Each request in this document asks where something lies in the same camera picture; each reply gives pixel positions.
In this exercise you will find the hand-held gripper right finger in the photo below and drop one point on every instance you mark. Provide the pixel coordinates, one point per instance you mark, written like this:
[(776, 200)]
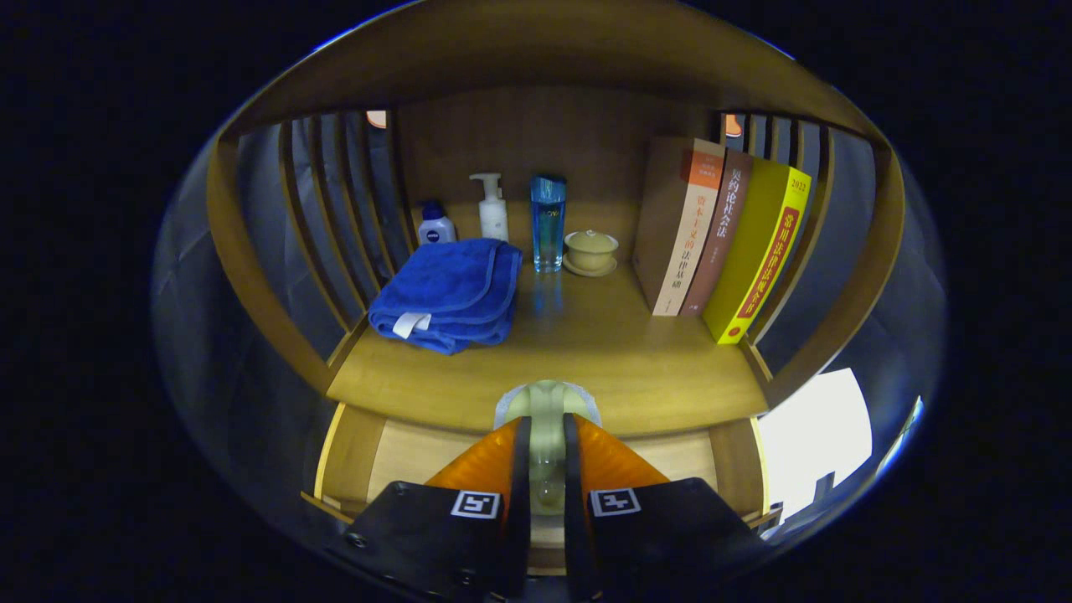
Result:
[(573, 502)]

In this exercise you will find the yellow book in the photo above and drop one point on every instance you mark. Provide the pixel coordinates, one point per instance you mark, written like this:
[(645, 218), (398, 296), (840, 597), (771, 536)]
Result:
[(758, 251)]

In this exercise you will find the wooden drawer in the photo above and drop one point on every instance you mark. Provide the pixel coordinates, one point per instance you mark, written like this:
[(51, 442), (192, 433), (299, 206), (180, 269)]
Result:
[(410, 456)]

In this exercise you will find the wooden countertop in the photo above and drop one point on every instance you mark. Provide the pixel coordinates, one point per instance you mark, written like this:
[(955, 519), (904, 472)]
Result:
[(603, 352)]

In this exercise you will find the beige orange-spined book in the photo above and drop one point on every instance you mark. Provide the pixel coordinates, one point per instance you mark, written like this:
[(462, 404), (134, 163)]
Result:
[(682, 226)]

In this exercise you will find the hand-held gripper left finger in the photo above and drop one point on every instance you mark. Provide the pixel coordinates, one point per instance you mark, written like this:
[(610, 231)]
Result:
[(521, 502)]

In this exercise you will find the brown book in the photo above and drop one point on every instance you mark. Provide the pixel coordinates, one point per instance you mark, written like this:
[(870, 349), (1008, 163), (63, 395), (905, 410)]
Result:
[(722, 234)]

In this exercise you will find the wooden cabinet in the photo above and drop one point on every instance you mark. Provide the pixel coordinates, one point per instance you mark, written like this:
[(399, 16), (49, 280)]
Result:
[(536, 50)]

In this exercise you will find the white flat surface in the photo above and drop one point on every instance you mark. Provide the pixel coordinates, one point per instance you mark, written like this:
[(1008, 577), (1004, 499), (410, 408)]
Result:
[(812, 435)]

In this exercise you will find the blue glass bottle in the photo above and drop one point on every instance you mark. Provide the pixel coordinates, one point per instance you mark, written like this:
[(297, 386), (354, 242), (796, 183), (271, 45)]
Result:
[(548, 222)]

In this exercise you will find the blue folded towel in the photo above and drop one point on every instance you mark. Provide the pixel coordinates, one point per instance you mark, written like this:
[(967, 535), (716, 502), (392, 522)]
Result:
[(452, 289)]

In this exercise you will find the beige lidded teacup with saucer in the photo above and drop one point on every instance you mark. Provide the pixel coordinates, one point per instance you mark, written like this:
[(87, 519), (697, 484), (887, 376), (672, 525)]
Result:
[(591, 251)]

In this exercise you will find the small white blue-capped bottle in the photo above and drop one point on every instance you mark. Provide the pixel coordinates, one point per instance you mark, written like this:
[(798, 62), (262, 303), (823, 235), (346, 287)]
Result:
[(435, 228)]

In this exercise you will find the white pump bottle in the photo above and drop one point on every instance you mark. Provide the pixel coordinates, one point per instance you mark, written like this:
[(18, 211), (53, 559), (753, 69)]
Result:
[(492, 213)]

